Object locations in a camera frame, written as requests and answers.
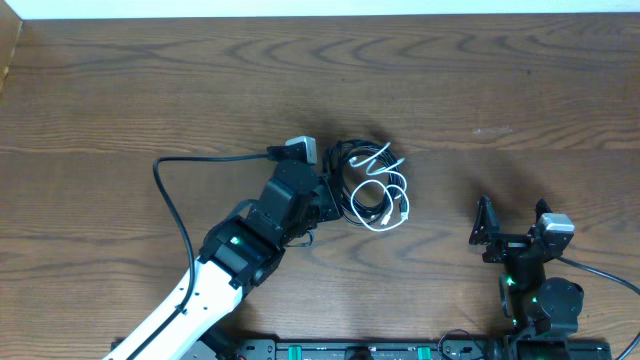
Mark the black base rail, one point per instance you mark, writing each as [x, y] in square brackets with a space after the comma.
[267, 349]

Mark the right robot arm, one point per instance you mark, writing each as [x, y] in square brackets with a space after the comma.
[544, 311]

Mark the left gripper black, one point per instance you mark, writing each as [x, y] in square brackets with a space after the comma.
[333, 209]

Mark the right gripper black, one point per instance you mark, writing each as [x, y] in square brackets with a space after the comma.
[504, 247]

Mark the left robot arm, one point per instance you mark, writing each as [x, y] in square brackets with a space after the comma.
[237, 255]

